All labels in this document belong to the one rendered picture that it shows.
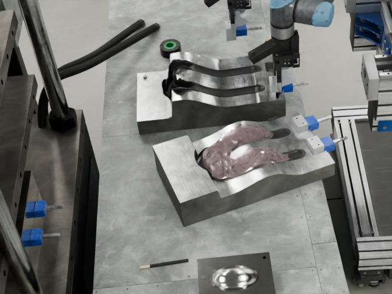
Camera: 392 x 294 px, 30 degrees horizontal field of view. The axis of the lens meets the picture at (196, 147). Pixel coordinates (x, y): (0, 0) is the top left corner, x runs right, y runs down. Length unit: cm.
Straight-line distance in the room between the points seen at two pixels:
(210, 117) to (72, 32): 215
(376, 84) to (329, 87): 150
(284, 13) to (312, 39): 193
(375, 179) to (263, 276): 124
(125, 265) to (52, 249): 24
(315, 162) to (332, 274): 38
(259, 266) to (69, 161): 81
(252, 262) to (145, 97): 80
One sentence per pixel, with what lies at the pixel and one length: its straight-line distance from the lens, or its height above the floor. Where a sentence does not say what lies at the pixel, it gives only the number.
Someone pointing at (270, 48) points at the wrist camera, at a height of 107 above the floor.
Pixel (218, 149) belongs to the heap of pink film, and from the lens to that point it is 227.
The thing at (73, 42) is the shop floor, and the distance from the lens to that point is 440.
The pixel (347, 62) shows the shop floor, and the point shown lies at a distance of 404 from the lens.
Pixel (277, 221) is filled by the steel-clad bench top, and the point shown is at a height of 80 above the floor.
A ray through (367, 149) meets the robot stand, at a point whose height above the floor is 21.
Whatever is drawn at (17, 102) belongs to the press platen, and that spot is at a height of 104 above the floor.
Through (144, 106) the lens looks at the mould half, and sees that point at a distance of 251.
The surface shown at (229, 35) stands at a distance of 267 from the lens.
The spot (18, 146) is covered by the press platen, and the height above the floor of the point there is 104.
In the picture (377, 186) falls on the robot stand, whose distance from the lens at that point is 310.
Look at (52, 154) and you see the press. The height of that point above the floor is 78.
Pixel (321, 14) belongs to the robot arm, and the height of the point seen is 122.
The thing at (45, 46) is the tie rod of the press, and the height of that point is 114.
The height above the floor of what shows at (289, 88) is 89.
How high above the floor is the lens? 248
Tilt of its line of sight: 44 degrees down
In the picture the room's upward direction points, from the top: 7 degrees counter-clockwise
